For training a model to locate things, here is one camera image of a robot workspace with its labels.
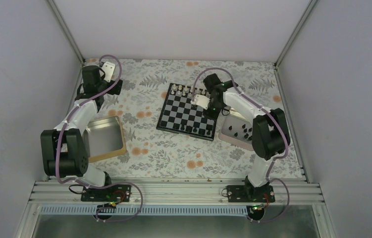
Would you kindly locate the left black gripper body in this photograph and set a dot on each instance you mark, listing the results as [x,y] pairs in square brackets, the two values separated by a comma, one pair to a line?
[112,91]

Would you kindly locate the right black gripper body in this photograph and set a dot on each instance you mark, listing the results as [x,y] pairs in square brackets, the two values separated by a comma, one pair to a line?
[214,115]

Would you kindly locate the silver tin with black pieces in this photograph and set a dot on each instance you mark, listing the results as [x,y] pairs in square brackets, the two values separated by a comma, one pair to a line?
[237,131]

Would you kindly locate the black chess queen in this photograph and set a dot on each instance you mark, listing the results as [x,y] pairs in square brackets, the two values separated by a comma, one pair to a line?
[189,128]

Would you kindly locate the black chess king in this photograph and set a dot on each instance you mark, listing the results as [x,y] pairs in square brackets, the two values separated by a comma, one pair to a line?
[183,126]

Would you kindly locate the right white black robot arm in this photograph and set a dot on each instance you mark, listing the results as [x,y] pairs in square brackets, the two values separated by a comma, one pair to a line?
[270,136]

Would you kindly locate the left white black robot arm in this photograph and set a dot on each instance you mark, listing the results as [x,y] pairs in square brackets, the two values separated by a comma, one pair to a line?
[64,151]

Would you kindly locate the black grey chess board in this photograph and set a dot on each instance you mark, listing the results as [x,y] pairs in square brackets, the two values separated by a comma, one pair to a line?
[177,109]

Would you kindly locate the empty gold silver tin lid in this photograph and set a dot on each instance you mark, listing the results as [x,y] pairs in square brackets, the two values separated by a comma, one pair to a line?
[104,139]

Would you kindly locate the floral patterned table mat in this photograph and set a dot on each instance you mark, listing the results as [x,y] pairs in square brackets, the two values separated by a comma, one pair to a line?
[166,136]

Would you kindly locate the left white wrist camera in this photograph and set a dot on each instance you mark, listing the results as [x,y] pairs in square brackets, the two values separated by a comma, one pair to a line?
[107,69]

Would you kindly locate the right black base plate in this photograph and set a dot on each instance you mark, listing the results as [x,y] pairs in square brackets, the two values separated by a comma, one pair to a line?
[249,194]

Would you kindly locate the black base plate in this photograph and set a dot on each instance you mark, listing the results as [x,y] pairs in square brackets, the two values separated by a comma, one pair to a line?
[117,193]
[249,194]

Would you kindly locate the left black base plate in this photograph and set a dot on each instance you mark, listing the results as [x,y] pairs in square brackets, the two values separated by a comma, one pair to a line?
[117,193]

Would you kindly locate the aluminium rail frame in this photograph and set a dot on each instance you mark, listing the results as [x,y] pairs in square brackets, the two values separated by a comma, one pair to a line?
[178,193]

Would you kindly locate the grey slotted cable duct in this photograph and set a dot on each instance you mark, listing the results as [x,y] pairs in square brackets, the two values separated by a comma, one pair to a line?
[147,210]

